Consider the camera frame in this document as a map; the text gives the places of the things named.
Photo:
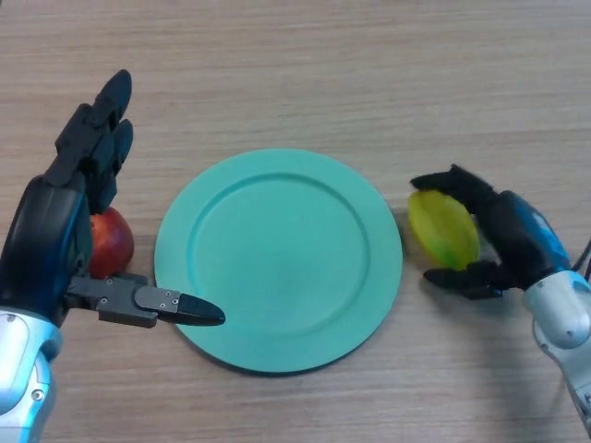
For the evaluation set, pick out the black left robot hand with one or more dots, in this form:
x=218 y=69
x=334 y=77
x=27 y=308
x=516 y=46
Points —
x=46 y=240

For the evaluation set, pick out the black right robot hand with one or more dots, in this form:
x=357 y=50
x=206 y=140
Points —
x=522 y=235

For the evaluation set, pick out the yellow starfruit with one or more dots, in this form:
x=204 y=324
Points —
x=443 y=231

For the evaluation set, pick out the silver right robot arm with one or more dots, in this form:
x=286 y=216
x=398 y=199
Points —
x=563 y=314

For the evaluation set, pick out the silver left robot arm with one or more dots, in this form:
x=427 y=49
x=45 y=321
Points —
x=23 y=369

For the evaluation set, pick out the green round plate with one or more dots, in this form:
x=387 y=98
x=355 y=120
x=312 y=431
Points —
x=281 y=263

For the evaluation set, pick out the red apple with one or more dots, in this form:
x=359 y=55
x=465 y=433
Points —
x=113 y=242

